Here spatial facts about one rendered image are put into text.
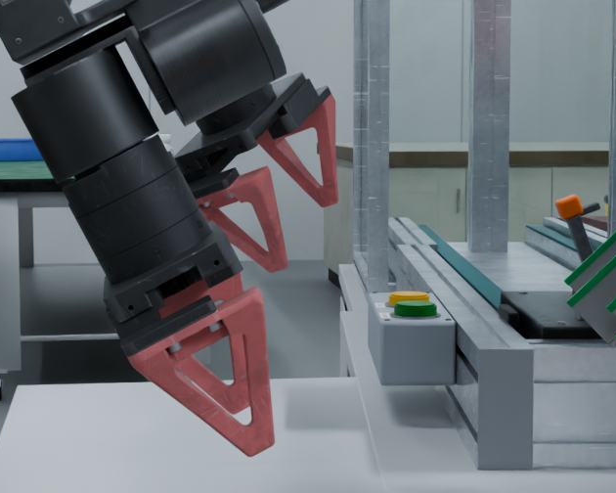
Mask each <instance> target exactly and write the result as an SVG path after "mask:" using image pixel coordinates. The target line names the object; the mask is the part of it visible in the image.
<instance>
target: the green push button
mask: <svg viewBox="0 0 616 493"><path fill-rule="evenodd" d="M394 314H395V315H398V316H406V317H427V316H434V315H436V314H437V305H436V304H435V303H434V302H431V301H421V300H407V301H399V302H396V304H394Z"/></svg>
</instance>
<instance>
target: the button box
mask: <svg viewBox="0 0 616 493"><path fill-rule="evenodd" d="M426 293H427V294H428V295H429V301H431V302H434V303H435V304H436V305H437V314H436V315H434V316H427V317H406V316H398V315H395V314H394V305H391V304H389V295H390V294H391V292H377V291H373V292H371V293H369V296H368V347H369V350H370V353H371V355H372V358H373V361H374V366H375V369H376V372H377V375H378V378H379V382H380V384H381V385H454V384H455V383H456V367H457V324H456V322H455V321H454V319H453V318H452V317H451V316H450V314H449V313H448V312H447V310H446V309H445V308H444V307H443V305H442V304H441V303H440V301H439V300H438V299H437V298H436V296H435V295H434V294H433V293H432V292H431V291H426Z"/></svg>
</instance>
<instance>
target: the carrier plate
mask: <svg viewBox="0 0 616 493"><path fill-rule="evenodd" d="M571 296H572V291H502V292H501V304H508V305H509V306H510V307H511V308H513V309H514V310H515V311H516V312H517V313H518V314H519V328H520V329H521V330H522V331H523V332H524V333H525V334H526V335H527V336H528V337H530V338H531V339H603V338H602V337H601V336H600V335H599V334H598V333H597V332H596V331H595V330H594V329H593V328H592V327H591V326H590V325H589V324H588V323H587V322H586V321H580V320H579V319H577V318H576V310H575V309H574V308H573V307H572V308H571V307H570V306H569V305H568V304H567V302H566V301H567V300H568V299H569V298H570V297H571Z"/></svg>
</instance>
